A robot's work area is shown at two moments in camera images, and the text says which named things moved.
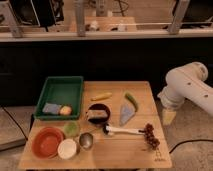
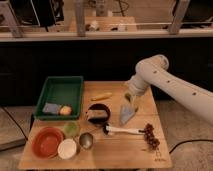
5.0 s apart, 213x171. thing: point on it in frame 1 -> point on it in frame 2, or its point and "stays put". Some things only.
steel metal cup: [86, 140] stays put
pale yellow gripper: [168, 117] -> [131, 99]
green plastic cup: [71, 128] stays put
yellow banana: [102, 96] stays put
